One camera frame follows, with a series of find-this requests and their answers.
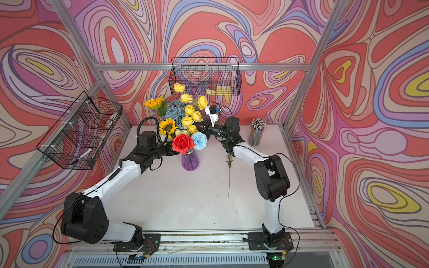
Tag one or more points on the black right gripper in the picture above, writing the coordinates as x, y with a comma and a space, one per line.
206, 129

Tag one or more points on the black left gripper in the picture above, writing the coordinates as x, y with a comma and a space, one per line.
170, 152

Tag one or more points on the yellow rose spray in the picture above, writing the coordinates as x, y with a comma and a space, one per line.
193, 109

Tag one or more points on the yellow sunflower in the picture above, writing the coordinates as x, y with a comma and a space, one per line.
167, 127
160, 105

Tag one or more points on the purple glass vase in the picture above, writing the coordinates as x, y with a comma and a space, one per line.
190, 160

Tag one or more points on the small yellow flower stem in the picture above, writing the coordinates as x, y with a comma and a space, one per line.
229, 163

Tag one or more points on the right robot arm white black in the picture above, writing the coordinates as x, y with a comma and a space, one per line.
271, 179

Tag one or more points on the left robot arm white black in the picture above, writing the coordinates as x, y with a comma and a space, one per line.
84, 217

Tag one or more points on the light blue carnation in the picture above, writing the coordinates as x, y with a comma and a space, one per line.
200, 140

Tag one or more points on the red rose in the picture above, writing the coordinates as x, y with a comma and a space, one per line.
182, 144

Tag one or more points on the blue hydrangea bouquet with leaves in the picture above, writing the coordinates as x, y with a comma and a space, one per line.
176, 112

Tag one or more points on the yellow sticky notes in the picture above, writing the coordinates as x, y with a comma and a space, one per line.
219, 91

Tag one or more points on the white marker in basket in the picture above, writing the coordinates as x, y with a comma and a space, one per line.
82, 156

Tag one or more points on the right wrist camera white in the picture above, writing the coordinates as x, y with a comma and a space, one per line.
213, 112

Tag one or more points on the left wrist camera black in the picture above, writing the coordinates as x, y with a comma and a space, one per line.
147, 140

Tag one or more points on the back black wire basket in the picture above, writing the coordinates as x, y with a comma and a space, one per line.
201, 73

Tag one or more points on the black wire basket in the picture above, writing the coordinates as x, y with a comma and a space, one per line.
88, 123
201, 73

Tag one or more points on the left black wire basket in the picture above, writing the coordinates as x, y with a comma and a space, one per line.
88, 123

